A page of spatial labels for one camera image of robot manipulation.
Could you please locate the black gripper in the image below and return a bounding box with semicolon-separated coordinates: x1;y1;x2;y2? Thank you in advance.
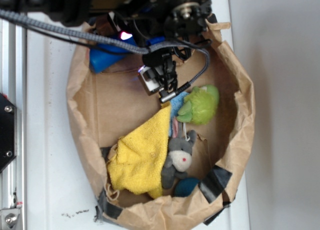
107;0;218;63

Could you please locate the blue plastic bottle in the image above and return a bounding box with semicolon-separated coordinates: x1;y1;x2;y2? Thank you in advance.
89;32;166;74

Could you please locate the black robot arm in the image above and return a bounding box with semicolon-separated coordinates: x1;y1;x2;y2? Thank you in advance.
0;0;212;56

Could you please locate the light blue sponge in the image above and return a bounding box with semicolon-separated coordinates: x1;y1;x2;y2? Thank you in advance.
168;92;189;137

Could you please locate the green plush toy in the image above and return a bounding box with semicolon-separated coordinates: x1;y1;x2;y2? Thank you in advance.
176;84;220;125

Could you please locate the brown paper bag bin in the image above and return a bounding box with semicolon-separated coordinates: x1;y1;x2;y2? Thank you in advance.
66;23;256;229

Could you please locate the grey plush donkey toy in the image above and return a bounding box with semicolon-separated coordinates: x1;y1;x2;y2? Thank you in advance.
161;118;197;189

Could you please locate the yellow terry cloth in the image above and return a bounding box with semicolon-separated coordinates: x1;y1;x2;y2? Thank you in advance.
107;103;171;199

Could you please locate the dark teal ball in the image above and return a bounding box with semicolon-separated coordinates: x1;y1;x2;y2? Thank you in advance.
173;177;200;197

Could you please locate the black mounting plate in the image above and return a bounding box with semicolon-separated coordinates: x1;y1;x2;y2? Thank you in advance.
0;93;17;172

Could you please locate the white plastic tray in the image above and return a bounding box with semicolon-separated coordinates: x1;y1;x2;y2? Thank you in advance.
26;0;251;230

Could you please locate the braided grey cable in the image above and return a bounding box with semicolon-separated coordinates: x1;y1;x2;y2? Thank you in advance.
0;9;211;104

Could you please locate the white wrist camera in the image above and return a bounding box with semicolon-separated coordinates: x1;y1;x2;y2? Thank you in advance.
138;66;163;95

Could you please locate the aluminium frame rail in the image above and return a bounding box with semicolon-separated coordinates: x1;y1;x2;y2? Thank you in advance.
0;20;27;229

